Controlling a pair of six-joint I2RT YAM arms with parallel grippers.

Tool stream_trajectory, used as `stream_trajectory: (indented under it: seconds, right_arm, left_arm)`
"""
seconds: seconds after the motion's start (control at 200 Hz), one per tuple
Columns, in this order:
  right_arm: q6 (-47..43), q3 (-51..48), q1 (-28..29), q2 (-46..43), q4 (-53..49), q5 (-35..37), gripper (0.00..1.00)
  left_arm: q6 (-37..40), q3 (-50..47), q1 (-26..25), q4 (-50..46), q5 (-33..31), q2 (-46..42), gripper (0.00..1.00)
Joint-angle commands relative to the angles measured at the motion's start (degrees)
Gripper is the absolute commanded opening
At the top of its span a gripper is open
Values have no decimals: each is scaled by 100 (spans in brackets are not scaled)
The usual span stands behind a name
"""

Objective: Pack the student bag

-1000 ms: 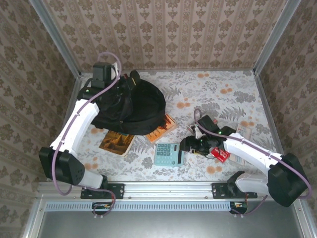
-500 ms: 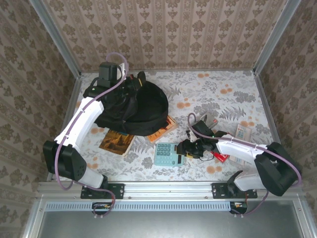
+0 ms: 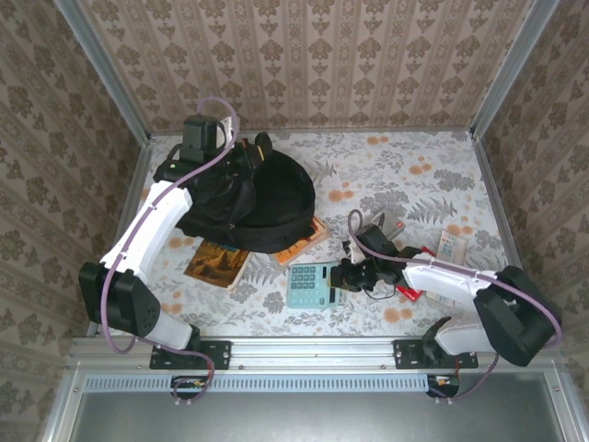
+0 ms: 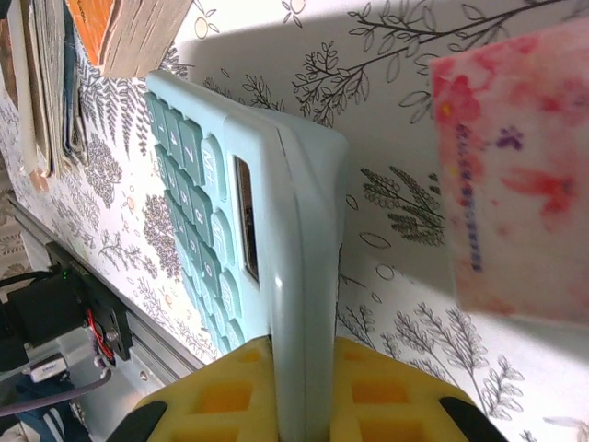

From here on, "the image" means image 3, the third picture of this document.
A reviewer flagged teal calculator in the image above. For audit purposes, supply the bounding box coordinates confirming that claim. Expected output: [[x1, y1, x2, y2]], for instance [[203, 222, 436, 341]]
[[285, 261, 341, 309]]

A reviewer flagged orange paperback book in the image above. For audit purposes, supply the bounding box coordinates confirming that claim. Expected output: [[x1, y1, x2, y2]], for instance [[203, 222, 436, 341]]
[[273, 215, 332, 267]]

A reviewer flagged red box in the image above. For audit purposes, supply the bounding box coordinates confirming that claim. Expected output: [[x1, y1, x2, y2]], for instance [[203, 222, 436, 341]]
[[395, 246, 436, 304]]

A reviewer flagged black backpack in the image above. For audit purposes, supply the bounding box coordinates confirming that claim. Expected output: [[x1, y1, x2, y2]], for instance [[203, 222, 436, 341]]
[[177, 133, 318, 254]]

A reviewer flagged white ruler set package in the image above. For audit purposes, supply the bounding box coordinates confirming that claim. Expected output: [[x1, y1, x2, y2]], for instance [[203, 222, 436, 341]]
[[430, 229, 469, 308]]

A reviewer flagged blue landscape cover book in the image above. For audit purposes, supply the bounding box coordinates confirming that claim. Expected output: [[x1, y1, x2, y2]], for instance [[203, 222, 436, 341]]
[[183, 237, 253, 291]]

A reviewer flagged grey metal sheet panel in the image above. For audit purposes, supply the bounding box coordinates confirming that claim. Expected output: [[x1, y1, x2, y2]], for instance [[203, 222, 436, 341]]
[[68, 390, 576, 442]]

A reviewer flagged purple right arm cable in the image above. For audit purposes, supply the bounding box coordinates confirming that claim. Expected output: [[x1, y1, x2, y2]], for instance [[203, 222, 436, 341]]
[[347, 209, 565, 406]]

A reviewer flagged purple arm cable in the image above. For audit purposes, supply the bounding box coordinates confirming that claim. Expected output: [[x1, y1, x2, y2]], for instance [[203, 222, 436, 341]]
[[100, 96, 241, 409], [347, 209, 565, 406]]

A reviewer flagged aluminium frame side rail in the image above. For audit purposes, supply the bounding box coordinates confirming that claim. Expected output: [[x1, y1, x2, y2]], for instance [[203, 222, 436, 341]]
[[468, 131, 547, 336], [87, 133, 156, 337]]

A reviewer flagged aluminium mounting rail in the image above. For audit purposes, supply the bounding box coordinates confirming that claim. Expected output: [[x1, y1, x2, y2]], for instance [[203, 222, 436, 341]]
[[68, 334, 565, 369]]

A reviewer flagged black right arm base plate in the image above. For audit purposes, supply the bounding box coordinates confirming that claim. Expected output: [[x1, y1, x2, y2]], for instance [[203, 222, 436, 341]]
[[393, 339, 479, 369]]

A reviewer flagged slotted grey cable duct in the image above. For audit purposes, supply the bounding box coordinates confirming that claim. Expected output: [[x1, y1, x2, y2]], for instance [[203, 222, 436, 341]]
[[82, 373, 461, 393]]

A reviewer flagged aluminium frame post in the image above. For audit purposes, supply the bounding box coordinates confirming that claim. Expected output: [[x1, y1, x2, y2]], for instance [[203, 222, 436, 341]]
[[54, 0, 151, 144], [471, 0, 560, 139]]

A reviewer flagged thin aluminium frame rail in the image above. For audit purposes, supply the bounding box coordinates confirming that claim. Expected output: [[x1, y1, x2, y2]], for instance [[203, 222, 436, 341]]
[[146, 124, 478, 138]]

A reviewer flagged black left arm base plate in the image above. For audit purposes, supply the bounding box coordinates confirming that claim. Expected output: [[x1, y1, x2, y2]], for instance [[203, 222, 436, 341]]
[[149, 339, 232, 371]]

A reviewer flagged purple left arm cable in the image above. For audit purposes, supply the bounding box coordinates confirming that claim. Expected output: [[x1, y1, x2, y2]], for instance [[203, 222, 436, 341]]
[[100, 96, 241, 409]]

